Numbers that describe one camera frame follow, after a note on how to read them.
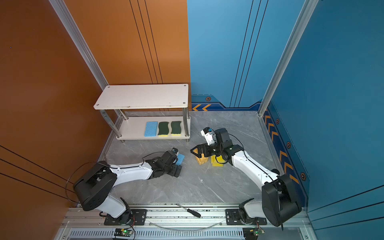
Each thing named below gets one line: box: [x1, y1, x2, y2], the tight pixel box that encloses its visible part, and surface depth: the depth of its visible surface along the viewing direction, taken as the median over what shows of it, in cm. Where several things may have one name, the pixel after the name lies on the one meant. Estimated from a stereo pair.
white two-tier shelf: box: [93, 83, 191, 143], surface depth 99 cm
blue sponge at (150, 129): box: [144, 121, 158, 137], surface depth 103 cm
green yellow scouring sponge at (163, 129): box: [157, 121, 169, 137], surface depth 102 cm
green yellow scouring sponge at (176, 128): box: [171, 121, 182, 136], surface depth 101 cm
